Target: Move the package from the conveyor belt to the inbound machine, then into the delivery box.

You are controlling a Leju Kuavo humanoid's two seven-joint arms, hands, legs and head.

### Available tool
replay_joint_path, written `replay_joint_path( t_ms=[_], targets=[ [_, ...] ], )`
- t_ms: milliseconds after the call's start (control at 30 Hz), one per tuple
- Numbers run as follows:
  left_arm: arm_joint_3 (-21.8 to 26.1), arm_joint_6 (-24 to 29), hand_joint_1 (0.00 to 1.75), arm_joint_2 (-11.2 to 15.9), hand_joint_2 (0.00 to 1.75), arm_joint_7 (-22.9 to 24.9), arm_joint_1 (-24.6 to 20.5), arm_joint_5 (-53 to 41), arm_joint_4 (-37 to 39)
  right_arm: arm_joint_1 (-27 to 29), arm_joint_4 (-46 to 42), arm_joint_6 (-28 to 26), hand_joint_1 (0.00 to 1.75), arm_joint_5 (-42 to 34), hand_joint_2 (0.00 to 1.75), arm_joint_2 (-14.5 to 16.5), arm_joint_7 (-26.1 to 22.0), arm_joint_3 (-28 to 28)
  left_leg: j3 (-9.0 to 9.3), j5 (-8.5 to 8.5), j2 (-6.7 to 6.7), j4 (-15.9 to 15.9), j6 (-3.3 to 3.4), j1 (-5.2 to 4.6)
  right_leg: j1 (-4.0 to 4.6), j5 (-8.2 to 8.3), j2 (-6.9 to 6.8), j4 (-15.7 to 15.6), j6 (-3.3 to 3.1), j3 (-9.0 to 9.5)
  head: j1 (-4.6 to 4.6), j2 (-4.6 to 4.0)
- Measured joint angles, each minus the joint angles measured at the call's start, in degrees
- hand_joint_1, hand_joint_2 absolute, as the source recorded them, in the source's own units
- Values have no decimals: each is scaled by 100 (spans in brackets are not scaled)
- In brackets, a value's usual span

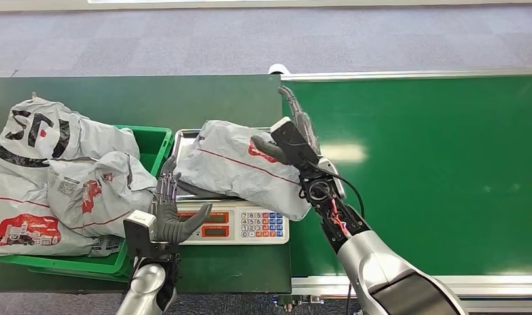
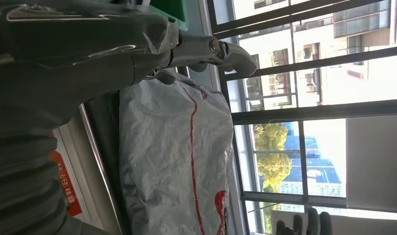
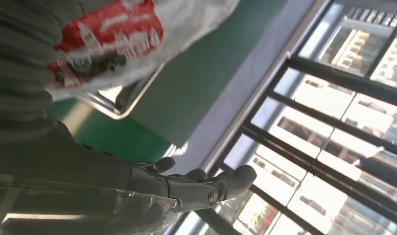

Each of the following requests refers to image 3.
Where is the green conveyor belt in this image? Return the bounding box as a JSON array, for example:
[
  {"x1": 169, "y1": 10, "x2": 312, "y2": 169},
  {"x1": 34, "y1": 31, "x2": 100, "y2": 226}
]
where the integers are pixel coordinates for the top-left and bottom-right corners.
[{"x1": 47, "y1": 97, "x2": 171, "y2": 165}]

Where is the black framed glass partition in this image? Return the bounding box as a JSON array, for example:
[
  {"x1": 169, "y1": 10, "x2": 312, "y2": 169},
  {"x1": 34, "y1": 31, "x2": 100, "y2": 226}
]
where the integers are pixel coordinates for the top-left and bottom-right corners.
[{"x1": 172, "y1": 0, "x2": 397, "y2": 235}]

